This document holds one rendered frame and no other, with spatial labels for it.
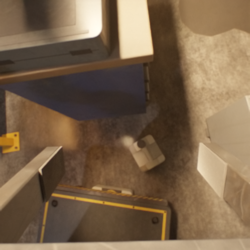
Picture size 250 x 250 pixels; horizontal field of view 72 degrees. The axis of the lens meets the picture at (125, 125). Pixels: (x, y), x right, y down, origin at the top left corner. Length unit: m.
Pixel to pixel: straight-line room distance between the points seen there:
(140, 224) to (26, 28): 0.92
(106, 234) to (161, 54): 1.26
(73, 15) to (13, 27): 0.11
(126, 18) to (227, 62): 1.19
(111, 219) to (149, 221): 0.20
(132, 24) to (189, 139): 1.01
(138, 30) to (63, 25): 0.14
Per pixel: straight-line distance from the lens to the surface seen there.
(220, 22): 1.69
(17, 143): 1.63
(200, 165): 0.17
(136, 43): 0.38
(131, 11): 0.42
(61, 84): 0.62
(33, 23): 0.38
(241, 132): 0.90
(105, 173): 1.31
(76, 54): 0.36
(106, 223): 1.04
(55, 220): 1.14
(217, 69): 1.48
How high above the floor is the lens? 1.26
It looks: 78 degrees down
